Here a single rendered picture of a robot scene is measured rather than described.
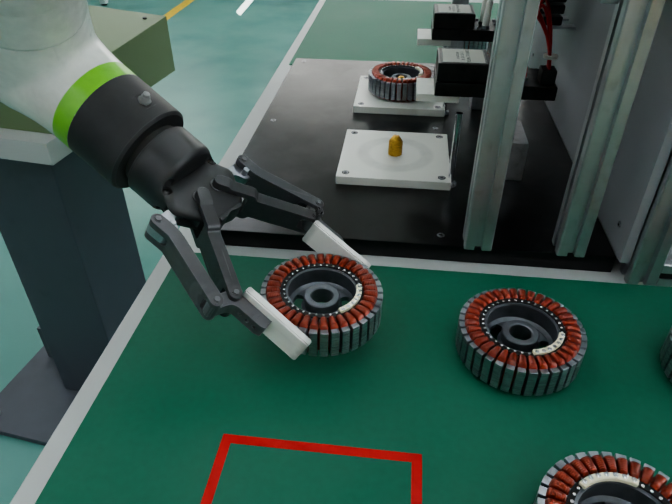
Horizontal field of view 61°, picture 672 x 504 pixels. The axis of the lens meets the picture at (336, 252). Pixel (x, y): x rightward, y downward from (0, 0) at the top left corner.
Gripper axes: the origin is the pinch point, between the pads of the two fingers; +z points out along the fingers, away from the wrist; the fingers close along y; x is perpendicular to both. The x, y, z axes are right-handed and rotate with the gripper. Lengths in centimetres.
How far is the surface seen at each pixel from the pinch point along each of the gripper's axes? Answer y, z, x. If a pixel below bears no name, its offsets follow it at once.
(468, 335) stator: -2.9, 12.3, 5.6
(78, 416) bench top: 17.8, -9.0, -11.2
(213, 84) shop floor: -216, -121, -165
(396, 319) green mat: -5.3, 7.4, -1.1
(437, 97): -32.3, -4.7, 6.4
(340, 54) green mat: -79, -30, -24
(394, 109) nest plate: -49, -10, -8
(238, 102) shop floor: -200, -96, -150
